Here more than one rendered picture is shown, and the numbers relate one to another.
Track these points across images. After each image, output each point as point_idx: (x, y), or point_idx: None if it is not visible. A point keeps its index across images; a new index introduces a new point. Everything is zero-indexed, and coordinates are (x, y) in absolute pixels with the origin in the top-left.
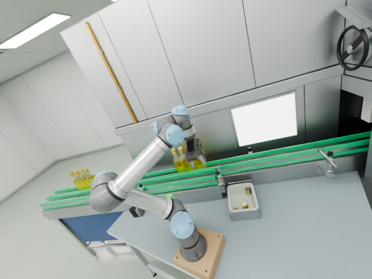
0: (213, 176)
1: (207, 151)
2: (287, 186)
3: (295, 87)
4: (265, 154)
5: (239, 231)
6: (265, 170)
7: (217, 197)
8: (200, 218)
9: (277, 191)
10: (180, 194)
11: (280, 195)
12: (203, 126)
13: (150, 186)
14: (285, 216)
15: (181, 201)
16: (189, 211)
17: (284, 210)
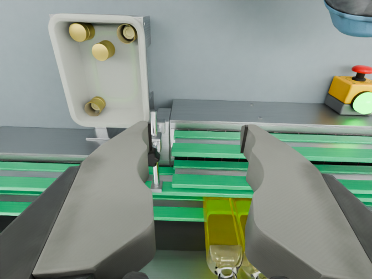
0: (177, 149)
1: (191, 263)
2: (5, 109)
3: None
4: (6, 205)
5: None
6: (26, 152)
7: (189, 102)
8: (249, 40)
9: (30, 98)
10: (311, 119)
11: (20, 83)
12: None
13: None
14: (5, 10)
15: (343, 12)
16: (283, 71)
17: (8, 31)
